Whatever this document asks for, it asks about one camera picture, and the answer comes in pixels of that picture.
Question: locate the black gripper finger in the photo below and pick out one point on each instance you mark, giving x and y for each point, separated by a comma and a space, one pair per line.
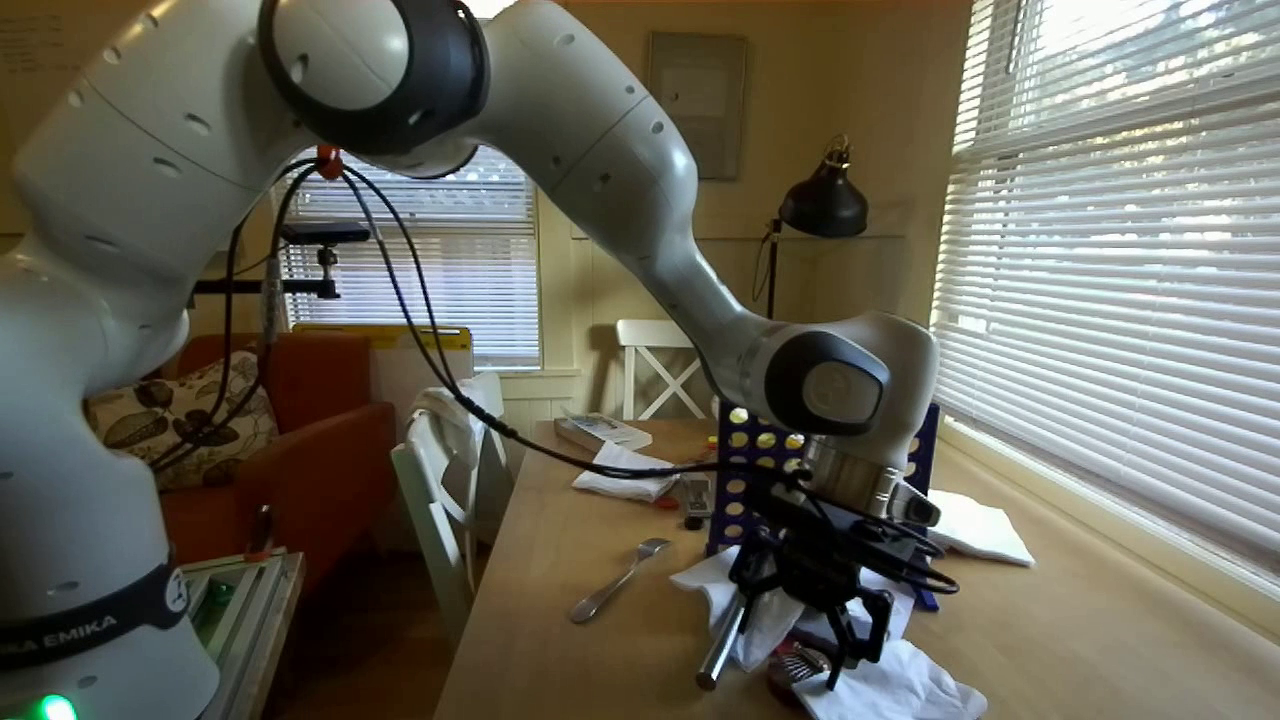
861, 642
757, 580

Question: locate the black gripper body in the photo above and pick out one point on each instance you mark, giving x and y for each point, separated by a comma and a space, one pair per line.
841, 552

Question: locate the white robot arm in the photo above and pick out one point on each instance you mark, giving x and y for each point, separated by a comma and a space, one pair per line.
602, 147

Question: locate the white crumpled paper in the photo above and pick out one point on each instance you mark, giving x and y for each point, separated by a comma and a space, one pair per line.
775, 624
921, 687

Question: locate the silver metal cylinder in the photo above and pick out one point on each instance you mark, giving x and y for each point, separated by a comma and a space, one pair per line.
720, 644

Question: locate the blue connect four game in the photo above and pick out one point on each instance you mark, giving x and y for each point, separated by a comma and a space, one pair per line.
753, 460

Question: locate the silver metal fork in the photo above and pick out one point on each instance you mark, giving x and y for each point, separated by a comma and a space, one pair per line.
620, 580

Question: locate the white notebook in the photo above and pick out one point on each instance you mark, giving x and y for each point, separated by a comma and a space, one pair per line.
982, 526

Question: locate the thick printed book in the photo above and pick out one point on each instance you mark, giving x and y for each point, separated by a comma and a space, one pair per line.
602, 428

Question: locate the black desk lamp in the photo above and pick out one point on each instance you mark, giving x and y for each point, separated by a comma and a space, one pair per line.
826, 206

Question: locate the white window blinds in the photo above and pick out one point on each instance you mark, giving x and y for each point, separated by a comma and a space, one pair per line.
1121, 266
466, 283

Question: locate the orange armchair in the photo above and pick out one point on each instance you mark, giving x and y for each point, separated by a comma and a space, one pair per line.
335, 455

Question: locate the stack of books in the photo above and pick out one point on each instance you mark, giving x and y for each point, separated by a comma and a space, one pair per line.
252, 614

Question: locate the leaf patterned cushion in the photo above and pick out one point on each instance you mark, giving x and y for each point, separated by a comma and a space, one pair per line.
175, 414

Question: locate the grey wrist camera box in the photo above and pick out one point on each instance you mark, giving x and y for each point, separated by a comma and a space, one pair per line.
905, 504

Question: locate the framed wall picture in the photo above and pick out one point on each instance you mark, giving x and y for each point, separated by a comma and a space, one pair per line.
702, 101

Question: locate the black camera stand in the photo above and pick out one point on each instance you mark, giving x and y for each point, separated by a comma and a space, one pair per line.
322, 234

